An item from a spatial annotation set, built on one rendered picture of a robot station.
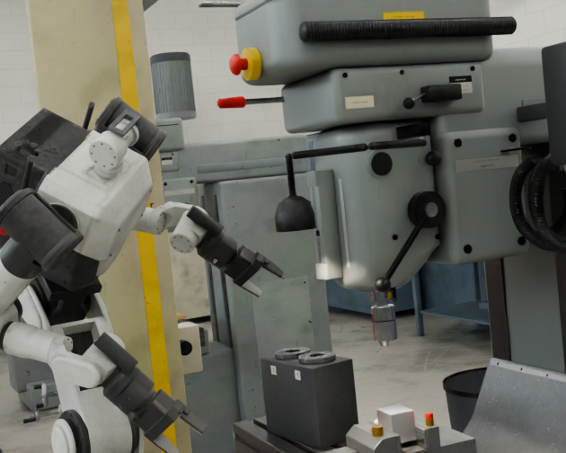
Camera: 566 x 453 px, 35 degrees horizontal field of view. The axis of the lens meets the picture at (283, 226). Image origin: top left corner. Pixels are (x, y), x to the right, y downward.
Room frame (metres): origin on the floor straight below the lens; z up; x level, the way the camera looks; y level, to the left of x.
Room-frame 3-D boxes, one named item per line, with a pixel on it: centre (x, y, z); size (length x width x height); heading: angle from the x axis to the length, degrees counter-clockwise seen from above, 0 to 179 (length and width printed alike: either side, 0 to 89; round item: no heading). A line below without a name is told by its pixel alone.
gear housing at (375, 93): (1.79, -0.22, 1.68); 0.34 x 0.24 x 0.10; 114
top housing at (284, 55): (1.78, -0.20, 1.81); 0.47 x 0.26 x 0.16; 114
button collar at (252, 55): (1.68, 0.03, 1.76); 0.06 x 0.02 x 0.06; 24
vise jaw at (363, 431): (1.75, -0.13, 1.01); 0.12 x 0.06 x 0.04; 22
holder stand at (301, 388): (2.14, -0.02, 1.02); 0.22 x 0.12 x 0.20; 35
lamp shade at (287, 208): (1.60, -0.02, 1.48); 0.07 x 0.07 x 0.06
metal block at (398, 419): (1.77, -0.19, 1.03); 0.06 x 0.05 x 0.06; 22
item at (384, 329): (1.77, -0.18, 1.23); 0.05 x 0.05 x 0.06
